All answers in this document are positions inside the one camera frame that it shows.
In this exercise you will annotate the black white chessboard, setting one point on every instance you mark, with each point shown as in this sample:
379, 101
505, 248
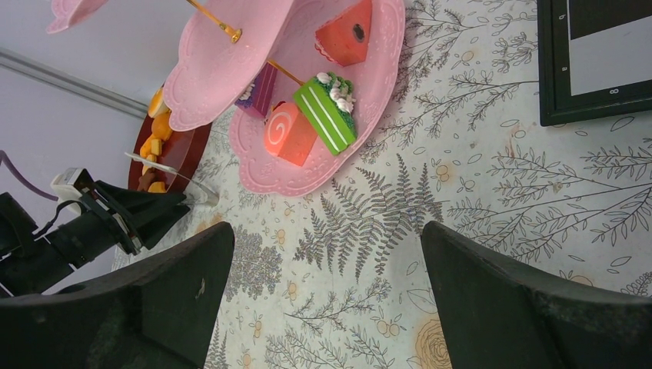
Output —
594, 59

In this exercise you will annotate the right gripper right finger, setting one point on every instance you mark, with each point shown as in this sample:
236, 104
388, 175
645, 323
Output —
497, 312

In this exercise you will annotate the orange pancake stack toy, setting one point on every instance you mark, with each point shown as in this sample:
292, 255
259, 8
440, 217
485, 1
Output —
157, 105

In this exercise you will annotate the brown star cookie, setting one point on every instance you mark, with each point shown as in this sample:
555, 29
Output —
146, 180

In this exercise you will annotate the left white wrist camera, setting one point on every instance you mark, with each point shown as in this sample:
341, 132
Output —
71, 184

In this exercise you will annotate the orange fish cookie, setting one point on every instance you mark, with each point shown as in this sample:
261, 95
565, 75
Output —
157, 187

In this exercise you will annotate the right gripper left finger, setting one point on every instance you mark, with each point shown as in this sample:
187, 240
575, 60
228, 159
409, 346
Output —
158, 312

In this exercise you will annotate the dark red round tray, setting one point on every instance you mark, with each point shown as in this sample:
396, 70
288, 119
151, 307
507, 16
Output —
183, 151

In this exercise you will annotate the orange round cookie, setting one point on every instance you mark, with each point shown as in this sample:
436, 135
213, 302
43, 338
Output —
160, 127

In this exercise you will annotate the purple cake slice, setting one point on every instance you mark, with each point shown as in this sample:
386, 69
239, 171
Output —
255, 101

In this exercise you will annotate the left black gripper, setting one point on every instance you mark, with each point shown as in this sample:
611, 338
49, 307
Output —
110, 216

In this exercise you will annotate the red watermelon cake slice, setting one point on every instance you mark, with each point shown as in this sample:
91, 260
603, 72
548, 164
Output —
344, 40

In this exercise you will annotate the green layered cake slice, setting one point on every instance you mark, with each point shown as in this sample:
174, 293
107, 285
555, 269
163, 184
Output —
327, 102

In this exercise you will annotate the floral tablecloth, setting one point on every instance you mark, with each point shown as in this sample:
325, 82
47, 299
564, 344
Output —
336, 278

